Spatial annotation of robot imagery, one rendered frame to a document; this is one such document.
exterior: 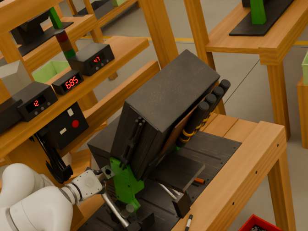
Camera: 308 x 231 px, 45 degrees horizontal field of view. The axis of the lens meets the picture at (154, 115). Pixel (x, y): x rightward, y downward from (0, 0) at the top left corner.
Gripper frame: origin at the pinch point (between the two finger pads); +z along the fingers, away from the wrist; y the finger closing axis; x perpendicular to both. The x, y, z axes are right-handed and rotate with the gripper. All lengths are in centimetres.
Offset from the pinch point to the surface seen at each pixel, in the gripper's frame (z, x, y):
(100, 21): 330, 301, 279
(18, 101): -20.9, -13.7, 39.5
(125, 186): 2.8, -4.3, -9.3
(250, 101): 234, 89, 2
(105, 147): 9.4, 2.6, 10.9
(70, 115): -1.9, -7.8, 28.0
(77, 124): 0.0, -4.4, 24.0
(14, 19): -11, -29, 65
